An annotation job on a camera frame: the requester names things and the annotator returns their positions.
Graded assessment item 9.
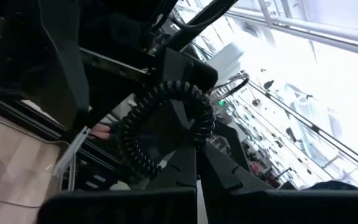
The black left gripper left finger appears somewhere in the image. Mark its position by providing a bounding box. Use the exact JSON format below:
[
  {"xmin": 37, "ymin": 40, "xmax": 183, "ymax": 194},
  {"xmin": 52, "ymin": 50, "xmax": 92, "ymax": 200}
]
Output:
[{"xmin": 147, "ymin": 100, "xmax": 198, "ymax": 190}]

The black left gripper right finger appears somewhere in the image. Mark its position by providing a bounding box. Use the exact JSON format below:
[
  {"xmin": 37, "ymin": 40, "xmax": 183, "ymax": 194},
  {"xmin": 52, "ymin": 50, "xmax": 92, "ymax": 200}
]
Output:
[{"xmin": 198, "ymin": 121, "xmax": 275, "ymax": 191}]

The clear plastic bin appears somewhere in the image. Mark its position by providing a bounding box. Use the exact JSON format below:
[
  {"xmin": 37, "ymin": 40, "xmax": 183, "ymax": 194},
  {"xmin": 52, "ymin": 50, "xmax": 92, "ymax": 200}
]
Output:
[{"xmin": 53, "ymin": 126, "xmax": 91, "ymax": 192}]

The white ceiling pipe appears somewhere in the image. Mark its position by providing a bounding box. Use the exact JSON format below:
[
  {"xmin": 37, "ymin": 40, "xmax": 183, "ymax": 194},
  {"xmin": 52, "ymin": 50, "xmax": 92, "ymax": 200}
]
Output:
[{"xmin": 225, "ymin": 6, "xmax": 358, "ymax": 60}]

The black aluminium table frame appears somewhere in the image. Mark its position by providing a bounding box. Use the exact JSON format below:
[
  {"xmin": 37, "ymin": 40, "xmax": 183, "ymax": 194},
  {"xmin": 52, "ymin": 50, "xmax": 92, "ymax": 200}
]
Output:
[{"xmin": 0, "ymin": 77, "xmax": 122, "ymax": 189}]

